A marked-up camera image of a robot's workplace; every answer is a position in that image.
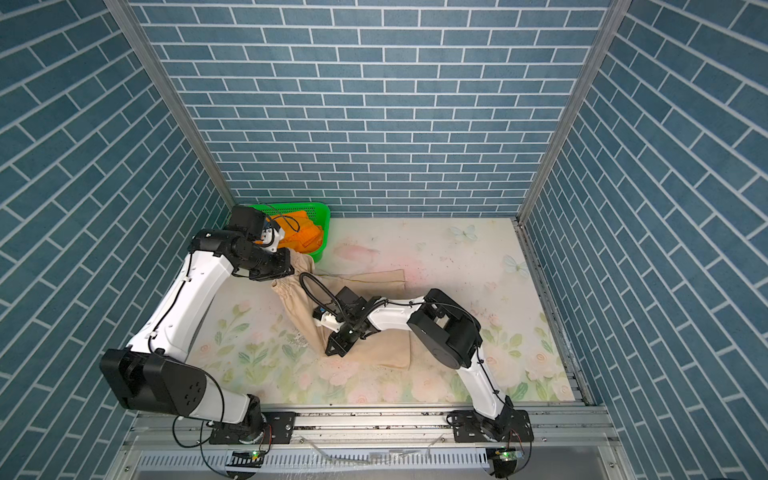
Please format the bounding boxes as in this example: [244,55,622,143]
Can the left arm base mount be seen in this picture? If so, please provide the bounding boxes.
[209,411,297,445]

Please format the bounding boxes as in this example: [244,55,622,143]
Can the beige drawstring shorts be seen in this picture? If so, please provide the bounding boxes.
[272,251,411,370]

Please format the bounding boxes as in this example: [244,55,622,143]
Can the orange shorts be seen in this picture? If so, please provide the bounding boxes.
[260,209,325,254]

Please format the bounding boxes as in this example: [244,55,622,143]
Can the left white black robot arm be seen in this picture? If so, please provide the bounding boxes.
[99,224,294,442]

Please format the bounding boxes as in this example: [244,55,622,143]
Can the aluminium corner post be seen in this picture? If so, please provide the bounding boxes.
[104,0,236,208]
[517,0,632,226]

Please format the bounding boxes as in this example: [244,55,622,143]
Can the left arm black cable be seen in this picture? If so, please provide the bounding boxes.
[172,371,226,450]

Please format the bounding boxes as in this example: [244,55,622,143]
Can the right aluminium corner post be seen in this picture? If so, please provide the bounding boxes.
[517,0,632,226]

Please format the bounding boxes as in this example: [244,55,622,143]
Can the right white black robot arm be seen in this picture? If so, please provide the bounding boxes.
[312,287,514,432]

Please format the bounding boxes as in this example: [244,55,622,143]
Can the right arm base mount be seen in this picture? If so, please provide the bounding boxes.
[446,409,534,443]

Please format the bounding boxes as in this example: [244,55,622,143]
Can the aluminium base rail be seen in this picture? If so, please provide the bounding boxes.
[107,403,632,479]

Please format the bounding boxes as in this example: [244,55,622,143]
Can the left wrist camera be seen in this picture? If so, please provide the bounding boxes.
[226,205,285,253]

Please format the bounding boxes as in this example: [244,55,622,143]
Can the left aluminium corner post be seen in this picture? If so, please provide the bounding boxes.
[104,0,236,208]

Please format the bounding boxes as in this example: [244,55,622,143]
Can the green plastic basket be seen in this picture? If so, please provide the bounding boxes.
[252,202,331,262]

